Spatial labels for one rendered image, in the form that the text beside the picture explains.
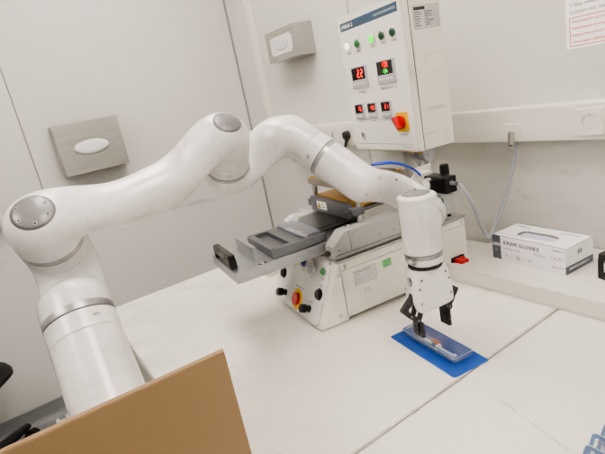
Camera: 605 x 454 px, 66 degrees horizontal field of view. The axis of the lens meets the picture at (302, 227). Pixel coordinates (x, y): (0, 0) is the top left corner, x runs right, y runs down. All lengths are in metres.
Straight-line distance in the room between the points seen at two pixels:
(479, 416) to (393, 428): 0.16
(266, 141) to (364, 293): 0.52
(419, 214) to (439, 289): 0.19
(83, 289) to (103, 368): 0.14
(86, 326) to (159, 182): 0.31
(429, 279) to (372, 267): 0.29
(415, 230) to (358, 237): 0.31
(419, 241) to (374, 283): 0.35
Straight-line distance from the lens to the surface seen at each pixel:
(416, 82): 1.36
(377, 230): 1.31
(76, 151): 2.53
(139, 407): 0.72
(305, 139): 1.06
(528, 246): 1.43
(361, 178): 1.02
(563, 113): 1.48
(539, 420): 0.98
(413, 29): 1.38
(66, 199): 0.93
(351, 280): 1.29
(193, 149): 0.98
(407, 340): 1.21
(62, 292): 0.88
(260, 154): 1.09
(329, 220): 1.55
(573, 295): 1.30
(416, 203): 0.99
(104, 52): 2.73
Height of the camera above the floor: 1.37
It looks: 16 degrees down
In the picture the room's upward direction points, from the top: 11 degrees counter-clockwise
